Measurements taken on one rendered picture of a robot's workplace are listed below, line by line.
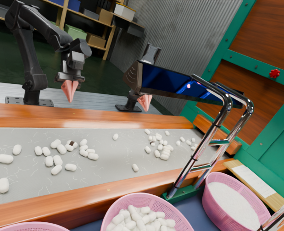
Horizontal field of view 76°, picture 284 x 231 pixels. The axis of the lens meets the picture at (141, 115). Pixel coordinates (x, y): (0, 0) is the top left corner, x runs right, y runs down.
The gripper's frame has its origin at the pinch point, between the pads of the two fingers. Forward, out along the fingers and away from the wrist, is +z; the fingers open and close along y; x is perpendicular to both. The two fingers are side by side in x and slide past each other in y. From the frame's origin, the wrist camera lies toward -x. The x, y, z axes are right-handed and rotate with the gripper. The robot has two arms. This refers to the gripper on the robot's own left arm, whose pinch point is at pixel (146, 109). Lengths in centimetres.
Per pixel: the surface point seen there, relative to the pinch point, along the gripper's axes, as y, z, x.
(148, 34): 200, -253, 181
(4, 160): -55, 20, -3
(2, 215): -55, 31, -15
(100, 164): -28.5, 23.5, -4.8
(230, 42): 48, -36, -28
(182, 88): -12.4, 4.5, -32.3
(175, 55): 206, -166, 125
